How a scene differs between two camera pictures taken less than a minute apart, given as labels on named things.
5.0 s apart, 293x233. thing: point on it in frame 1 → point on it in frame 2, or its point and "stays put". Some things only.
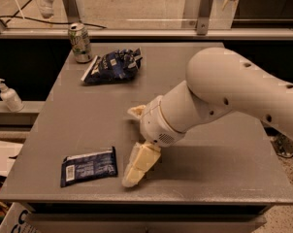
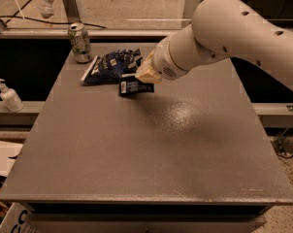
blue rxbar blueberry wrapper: x=88 y=166 → x=130 y=84
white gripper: x=153 y=121 → x=163 y=63
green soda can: x=81 y=43 stays put
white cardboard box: x=17 y=219 stays put
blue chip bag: x=117 y=66 stays put
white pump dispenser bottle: x=10 y=97 stays put
